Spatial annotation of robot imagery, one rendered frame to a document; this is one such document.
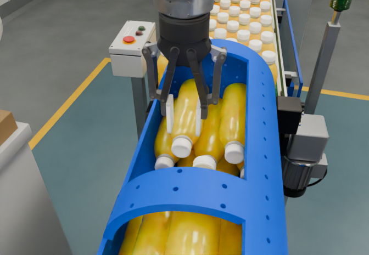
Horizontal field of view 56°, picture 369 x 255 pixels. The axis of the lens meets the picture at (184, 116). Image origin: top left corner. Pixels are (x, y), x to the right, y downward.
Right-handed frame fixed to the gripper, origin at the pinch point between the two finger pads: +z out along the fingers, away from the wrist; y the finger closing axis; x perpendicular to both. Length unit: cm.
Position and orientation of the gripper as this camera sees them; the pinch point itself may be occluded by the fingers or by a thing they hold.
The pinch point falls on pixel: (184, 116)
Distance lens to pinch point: 62.8
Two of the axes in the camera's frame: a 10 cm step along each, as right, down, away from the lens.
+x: 1.5, -6.3, 7.6
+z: 0.0, 7.7, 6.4
